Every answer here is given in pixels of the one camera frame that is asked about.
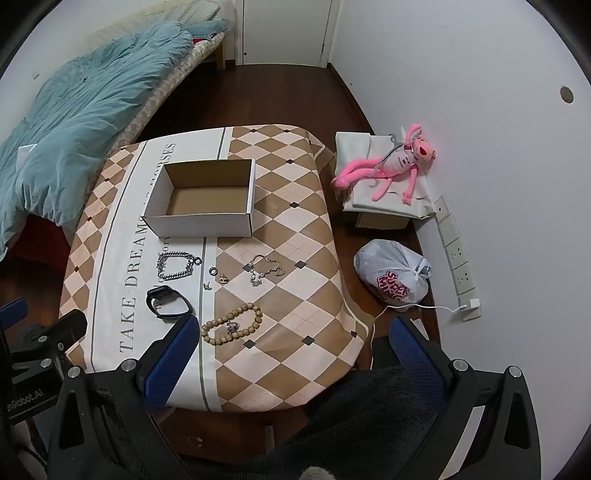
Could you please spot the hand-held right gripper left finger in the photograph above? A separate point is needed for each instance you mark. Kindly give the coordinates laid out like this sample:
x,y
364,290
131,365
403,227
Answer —
x,y
173,355

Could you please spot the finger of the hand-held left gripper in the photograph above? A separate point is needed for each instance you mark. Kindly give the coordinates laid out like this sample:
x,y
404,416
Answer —
x,y
69,326
11,310

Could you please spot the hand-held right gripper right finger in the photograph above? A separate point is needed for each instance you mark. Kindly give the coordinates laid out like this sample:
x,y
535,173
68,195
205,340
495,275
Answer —
x,y
413,350

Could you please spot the small silver pendant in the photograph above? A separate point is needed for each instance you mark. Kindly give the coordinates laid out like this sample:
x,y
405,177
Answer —
x,y
232,326

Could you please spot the white cardboard box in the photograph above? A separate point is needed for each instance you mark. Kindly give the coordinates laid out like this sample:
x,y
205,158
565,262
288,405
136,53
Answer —
x,y
203,201

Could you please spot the white charger plug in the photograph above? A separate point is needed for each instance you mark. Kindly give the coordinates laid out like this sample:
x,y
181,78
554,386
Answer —
x,y
472,304

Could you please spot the dark fleece pants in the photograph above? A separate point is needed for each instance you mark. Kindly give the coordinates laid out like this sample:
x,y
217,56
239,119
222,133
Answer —
x,y
360,415

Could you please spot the white plastic bag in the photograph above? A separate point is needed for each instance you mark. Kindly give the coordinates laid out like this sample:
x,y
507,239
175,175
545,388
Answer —
x,y
383,263

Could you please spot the white paper sheet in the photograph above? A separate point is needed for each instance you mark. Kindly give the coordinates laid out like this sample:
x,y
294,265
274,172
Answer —
x,y
27,154

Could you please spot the pink plush toy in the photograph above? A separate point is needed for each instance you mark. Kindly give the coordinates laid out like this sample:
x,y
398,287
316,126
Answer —
x,y
364,168

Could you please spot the bed with blue duvet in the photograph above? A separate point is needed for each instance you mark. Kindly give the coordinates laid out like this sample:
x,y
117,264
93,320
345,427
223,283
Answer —
x,y
83,115

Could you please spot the white cloth bag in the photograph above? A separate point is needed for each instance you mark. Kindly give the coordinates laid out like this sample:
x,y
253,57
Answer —
x,y
355,143

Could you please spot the patterned mattress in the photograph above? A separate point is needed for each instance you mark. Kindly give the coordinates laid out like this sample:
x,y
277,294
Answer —
x,y
157,101

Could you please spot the red cloth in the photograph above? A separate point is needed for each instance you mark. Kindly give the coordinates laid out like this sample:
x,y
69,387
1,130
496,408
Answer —
x,y
203,42

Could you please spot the pale quilted bedding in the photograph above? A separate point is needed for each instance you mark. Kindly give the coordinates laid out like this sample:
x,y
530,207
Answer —
x,y
194,9

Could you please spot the white door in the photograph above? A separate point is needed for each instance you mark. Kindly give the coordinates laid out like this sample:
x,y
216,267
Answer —
x,y
281,27

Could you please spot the white wall socket panel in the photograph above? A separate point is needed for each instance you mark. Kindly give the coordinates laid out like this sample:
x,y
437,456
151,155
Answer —
x,y
455,254

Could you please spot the round wall hole cover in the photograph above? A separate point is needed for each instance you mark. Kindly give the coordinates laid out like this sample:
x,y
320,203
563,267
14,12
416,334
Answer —
x,y
566,94

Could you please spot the wooden bed frame leg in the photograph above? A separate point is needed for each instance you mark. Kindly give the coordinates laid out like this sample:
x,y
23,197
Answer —
x,y
219,57

